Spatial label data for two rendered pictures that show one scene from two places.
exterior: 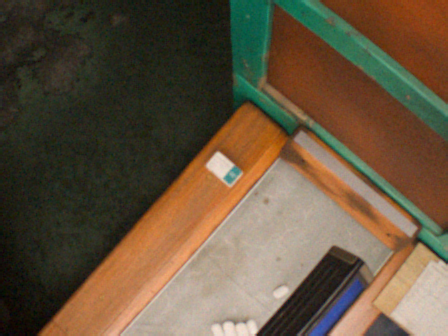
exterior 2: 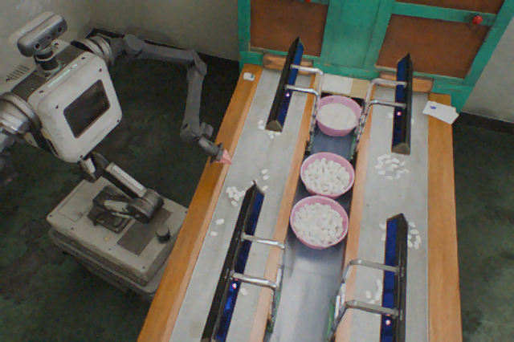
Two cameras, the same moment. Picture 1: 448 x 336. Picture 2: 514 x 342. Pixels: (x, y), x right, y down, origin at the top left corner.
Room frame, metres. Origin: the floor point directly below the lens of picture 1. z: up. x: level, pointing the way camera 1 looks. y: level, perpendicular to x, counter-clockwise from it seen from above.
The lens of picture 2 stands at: (-1.44, 1.15, 2.49)
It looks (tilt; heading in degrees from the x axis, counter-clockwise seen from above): 53 degrees down; 325
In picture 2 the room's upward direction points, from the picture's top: 1 degrees clockwise
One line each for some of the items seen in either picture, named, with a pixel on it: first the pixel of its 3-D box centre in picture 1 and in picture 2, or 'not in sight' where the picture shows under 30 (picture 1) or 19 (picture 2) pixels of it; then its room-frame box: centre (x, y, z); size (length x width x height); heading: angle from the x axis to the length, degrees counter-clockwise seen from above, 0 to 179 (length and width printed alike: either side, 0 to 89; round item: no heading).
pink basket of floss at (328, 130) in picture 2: not in sight; (336, 117); (-0.29, -0.25, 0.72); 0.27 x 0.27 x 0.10
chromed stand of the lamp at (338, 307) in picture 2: not in sight; (361, 308); (-1.20, 0.47, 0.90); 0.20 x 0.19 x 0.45; 132
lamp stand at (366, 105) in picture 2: not in sight; (377, 124); (-0.55, -0.25, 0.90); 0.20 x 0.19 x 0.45; 132
